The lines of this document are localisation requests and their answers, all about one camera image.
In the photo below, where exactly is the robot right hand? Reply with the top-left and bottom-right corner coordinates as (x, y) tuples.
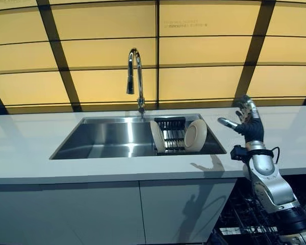
(217, 94), (266, 142)

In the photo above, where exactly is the cream round plate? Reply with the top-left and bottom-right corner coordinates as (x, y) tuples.
(184, 118), (208, 152)
(149, 120), (166, 152)

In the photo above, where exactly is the black sink drying rack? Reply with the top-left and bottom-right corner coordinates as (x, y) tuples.
(152, 116), (195, 156)

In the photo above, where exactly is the white glossy cabinet door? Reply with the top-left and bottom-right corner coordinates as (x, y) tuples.
(139, 178), (238, 245)
(0, 180), (144, 245)

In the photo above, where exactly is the chrome gooseneck faucet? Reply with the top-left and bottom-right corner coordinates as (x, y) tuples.
(126, 47), (146, 120)

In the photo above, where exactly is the stainless steel sink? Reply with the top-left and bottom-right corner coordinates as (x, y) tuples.
(49, 113), (228, 161)

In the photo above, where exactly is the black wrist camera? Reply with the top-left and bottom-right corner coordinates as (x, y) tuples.
(230, 144), (248, 162)

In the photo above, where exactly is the black wire dishwasher plate rack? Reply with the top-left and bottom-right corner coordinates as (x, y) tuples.
(215, 188), (306, 245)

